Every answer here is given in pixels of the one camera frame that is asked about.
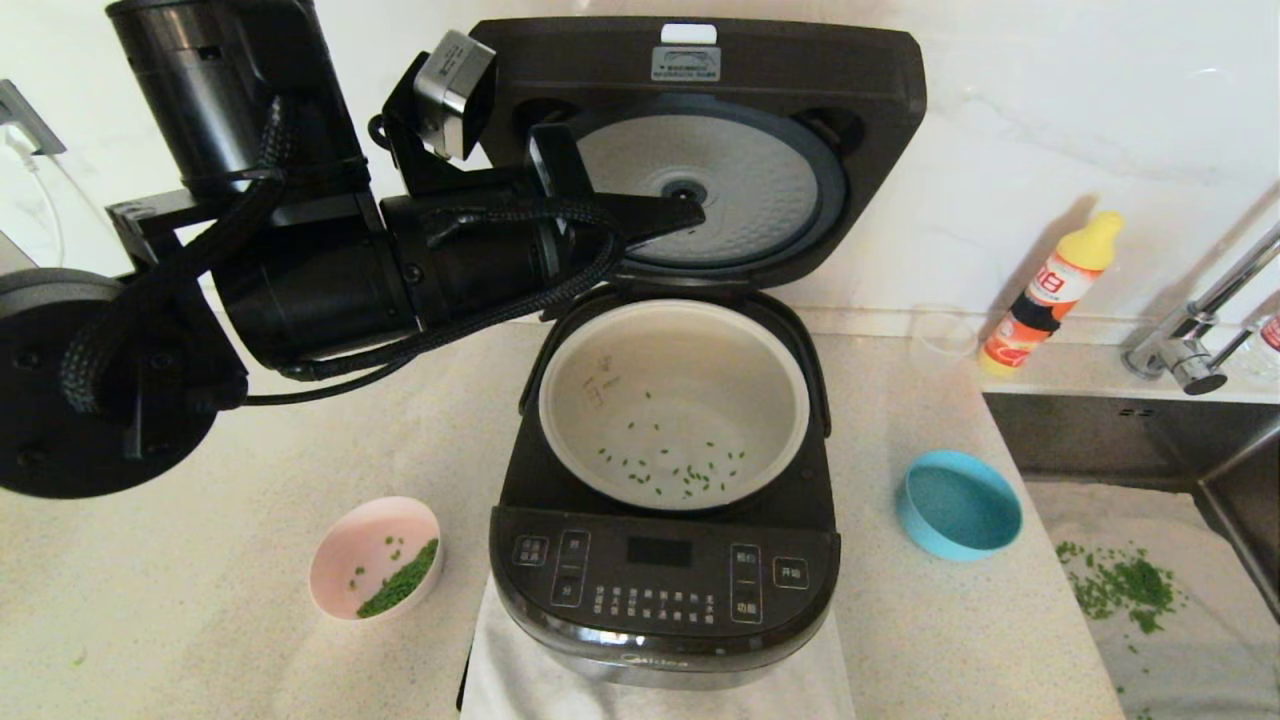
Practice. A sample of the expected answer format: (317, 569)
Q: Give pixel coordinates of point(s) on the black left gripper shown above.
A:
(560, 170)

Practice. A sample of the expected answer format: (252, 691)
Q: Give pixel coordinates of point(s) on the black rice cooker lid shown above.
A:
(860, 100)

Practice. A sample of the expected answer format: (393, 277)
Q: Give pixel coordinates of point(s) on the pink bowl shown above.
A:
(360, 545)

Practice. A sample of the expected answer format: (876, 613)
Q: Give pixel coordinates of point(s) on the green chopped scallion pile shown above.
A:
(400, 585)

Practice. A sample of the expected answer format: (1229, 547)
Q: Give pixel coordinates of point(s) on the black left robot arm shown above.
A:
(300, 280)

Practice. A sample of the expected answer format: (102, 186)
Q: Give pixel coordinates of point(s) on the beige inner pot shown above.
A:
(680, 380)

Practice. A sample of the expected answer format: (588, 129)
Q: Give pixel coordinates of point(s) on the chopped green vegetable pieces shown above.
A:
(690, 470)

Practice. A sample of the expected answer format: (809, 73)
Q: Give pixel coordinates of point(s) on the black rice cooker base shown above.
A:
(660, 600)

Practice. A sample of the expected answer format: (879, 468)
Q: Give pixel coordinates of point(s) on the blue bowl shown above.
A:
(960, 510)

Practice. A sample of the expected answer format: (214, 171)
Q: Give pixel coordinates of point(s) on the white cloth under cooker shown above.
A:
(520, 690)

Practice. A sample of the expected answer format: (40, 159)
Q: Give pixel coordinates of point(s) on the clear glass cup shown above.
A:
(945, 335)

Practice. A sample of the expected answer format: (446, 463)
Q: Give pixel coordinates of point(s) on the yellow orange detergent bottle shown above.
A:
(1040, 300)

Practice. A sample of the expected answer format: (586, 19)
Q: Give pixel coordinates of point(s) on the chrome faucet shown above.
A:
(1175, 350)

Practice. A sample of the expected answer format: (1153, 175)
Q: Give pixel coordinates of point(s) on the green scallion bits on cloth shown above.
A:
(1130, 590)

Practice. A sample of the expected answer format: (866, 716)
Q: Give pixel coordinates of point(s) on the clear bottle red label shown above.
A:
(1266, 350)

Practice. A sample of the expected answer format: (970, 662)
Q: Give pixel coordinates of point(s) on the grey panel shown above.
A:
(10, 258)

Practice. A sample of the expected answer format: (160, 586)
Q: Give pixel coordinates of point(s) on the white cloth in sink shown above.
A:
(1200, 660)

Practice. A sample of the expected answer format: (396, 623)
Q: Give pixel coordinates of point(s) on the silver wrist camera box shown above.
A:
(455, 90)

